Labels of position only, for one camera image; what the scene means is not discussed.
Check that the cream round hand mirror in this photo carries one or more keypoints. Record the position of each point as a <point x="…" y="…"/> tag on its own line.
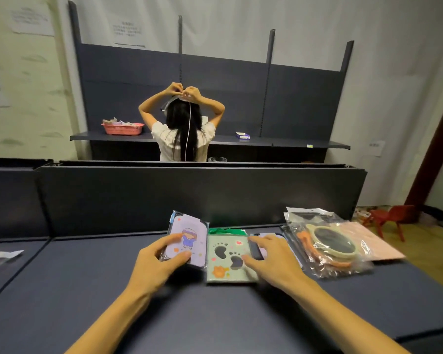
<point x="334" y="241"/>

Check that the dark grey side panel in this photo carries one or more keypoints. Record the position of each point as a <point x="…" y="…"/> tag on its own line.
<point x="11" y="199"/>

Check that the orange comb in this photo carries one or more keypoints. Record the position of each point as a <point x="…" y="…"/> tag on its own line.
<point x="310" y="250"/>

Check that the dark grey shelf unit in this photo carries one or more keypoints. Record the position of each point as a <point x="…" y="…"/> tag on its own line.
<point x="299" y="103"/>

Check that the clear plastic mirror packet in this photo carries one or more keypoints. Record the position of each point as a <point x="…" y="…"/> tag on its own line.
<point x="317" y="265"/>

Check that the pink flat packet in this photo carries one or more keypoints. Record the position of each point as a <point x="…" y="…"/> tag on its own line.
<point x="376" y="245"/>

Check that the person's left forearm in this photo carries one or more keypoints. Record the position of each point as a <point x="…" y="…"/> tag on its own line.
<point x="109" y="322"/>

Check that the pink plastic basket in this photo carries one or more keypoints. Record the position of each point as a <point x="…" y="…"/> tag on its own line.
<point x="122" y="129"/>

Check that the white wall notice paper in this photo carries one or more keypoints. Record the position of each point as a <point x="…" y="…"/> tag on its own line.
<point x="127" y="33"/>
<point x="31" y="20"/>

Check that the dark grey partition panel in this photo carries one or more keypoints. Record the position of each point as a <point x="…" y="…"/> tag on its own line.
<point x="169" y="199"/>

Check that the red plastic chair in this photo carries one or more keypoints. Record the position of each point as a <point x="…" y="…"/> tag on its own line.
<point x="391" y="213"/>

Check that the person's right thumb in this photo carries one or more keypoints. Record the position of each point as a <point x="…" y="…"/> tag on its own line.
<point x="253" y="263"/>

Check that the person's right hand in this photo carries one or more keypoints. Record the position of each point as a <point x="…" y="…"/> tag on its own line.
<point x="280" y="265"/>

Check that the small white wall label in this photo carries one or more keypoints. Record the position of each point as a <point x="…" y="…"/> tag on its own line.
<point x="376" y="148"/>

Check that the person's left hand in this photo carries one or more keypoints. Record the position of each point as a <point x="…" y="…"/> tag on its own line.
<point x="147" y="270"/>

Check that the green paw print packet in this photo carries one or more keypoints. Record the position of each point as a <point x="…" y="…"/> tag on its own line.
<point x="223" y="265"/>

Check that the person's left thumb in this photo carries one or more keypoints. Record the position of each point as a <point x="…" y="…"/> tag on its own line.
<point x="177" y="258"/>

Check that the person's right forearm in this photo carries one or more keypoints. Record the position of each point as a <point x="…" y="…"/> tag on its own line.
<point x="339" y="320"/>

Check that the dark red pillar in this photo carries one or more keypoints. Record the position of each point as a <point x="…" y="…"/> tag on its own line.
<point x="433" y="154"/>

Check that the purple cartoon figure packet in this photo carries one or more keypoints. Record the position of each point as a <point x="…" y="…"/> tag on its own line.
<point x="194" y="226"/>

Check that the clear glass bowl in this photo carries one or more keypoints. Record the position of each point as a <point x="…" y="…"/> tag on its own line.
<point x="217" y="159"/>

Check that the small blue box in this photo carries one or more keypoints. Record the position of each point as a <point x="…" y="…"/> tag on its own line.
<point x="242" y="136"/>

